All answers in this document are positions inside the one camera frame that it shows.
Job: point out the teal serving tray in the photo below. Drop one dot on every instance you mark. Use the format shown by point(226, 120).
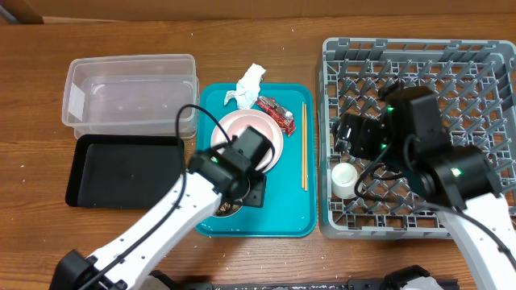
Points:
point(288, 210)

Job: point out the grey dishwasher rack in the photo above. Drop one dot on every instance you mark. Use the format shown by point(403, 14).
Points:
point(474, 83)

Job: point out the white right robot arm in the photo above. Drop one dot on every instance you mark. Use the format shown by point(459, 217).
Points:
point(458, 183)

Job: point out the white cup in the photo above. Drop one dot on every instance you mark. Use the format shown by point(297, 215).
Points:
point(343, 180)

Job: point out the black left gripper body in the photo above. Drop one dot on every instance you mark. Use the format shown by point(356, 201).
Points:
point(254, 192)

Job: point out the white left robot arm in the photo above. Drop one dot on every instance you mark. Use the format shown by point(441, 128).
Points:
point(228, 173)

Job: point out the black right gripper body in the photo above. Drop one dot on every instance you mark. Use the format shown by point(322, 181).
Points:
point(369, 140)

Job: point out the pink plate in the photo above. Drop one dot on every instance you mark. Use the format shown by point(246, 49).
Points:
point(236, 122)

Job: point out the black plastic tray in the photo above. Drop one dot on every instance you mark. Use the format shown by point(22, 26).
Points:
point(123, 171)

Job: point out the grey bowl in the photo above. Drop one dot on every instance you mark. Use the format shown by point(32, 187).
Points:
point(227, 209)

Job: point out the clear plastic bin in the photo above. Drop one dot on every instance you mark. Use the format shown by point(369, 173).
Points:
point(132, 95)

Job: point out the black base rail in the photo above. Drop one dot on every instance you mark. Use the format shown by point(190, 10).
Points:
point(352, 284)

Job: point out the red snack wrapper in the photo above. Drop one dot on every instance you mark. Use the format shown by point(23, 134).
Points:
point(283, 117)

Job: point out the white napkin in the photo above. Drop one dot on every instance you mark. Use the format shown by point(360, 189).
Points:
point(247, 88)

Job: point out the wooden chopstick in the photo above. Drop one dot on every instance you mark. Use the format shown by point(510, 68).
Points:
point(303, 146)
point(306, 155)

